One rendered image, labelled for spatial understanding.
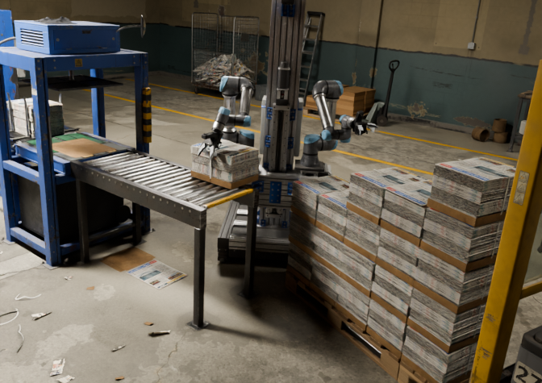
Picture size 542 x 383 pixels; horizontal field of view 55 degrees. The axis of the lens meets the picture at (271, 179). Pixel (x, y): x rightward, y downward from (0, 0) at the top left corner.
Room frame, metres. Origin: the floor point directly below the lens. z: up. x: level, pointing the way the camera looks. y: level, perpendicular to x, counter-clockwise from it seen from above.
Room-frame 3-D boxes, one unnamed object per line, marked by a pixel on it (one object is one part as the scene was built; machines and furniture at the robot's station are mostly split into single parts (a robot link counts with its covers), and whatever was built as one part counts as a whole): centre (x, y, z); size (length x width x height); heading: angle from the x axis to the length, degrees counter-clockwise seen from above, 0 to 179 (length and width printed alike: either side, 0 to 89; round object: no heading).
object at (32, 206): (4.08, 1.59, 0.38); 0.94 x 0.69 x 0.63; 144
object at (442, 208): (2.44, -1.02, 0.63); 0.38 x 0.29 x 0.97; 123
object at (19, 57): (4.07, 1.59, 1.50); 0.94 x 0.68 x 0.10; 144
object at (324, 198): (3.05, -0.62, 0.42); 1.17 x 0.39 x 0.83; 33
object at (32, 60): (3.55, 1.61, 0.77); 0.09 x 0.09 x 1.55; 54
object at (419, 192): (2.69, -0.84, 1.06); 0.37 x 0.28 x 0.01; 124
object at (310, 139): (3.89, -0.30, 0.98); 0.13 x 0.12 x 0.14; 114
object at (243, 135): (3.91, 0.21, 0.98); 0.13 x 0.12 x 0.14; 89
